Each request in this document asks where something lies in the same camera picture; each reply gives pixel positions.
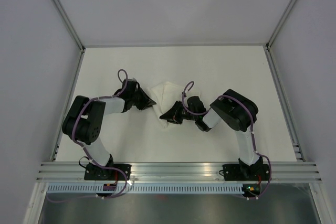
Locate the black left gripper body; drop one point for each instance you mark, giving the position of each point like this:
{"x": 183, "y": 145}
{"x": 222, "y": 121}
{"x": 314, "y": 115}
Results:
{"x": 135, "y": 97}

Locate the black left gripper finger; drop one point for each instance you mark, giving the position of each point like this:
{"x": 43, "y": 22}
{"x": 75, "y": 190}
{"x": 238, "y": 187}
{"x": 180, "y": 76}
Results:
{"x": 142, "y": 97}
{"x": 142, "y": 107}

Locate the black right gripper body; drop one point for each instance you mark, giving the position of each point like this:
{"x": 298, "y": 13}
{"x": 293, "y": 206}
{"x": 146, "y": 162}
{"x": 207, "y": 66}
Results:
{"x": 187, "y": 116}

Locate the white cloth napkin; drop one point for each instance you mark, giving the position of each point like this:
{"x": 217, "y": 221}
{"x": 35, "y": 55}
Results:
{"x": 165, "y": 95}

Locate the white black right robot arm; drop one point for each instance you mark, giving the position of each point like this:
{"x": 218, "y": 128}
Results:
{"x": 240, "y": 114}

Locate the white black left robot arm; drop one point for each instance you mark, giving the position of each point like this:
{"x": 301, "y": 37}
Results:
{"x": 83, "y": 124}

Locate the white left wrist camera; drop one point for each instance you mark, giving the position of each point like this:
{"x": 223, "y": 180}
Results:
{"x": 131, "y": 79}

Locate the aluminium back frame rail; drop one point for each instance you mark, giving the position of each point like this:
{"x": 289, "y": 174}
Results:
{"x": 178, "y": 44}

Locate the aluminium frame rail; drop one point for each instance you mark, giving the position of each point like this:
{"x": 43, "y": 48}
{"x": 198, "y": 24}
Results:
{"x": 178, "y": 44}
{"x": 281, "y": 172}

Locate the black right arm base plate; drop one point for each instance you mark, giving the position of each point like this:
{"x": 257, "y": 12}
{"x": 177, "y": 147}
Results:
{"x": 236, "y": 172}

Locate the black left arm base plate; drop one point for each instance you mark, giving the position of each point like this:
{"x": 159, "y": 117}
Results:
{"x": 95, "y": 173}

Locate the aluminium front frame rail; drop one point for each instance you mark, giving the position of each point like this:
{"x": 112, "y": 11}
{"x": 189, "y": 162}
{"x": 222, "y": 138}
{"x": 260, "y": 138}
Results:
{"x": 281, "y": 172}

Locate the white slotted cable duct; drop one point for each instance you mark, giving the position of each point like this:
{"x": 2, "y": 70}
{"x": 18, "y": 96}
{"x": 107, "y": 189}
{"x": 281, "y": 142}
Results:
{"x": 145, "y": 188}

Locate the aluminium left frame post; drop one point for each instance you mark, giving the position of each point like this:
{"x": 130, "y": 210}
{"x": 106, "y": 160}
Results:
{"x": 68, "y": 24}

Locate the aluminium frame post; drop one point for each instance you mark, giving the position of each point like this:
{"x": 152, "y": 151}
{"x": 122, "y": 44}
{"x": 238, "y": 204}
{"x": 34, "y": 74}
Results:
{"x": 68, "y": 24}
{"x": 280, "y": 23}

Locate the aluminium right frame post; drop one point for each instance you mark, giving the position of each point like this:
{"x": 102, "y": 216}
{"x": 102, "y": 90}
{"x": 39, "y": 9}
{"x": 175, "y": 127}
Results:
{"x": 280, "y": 23}

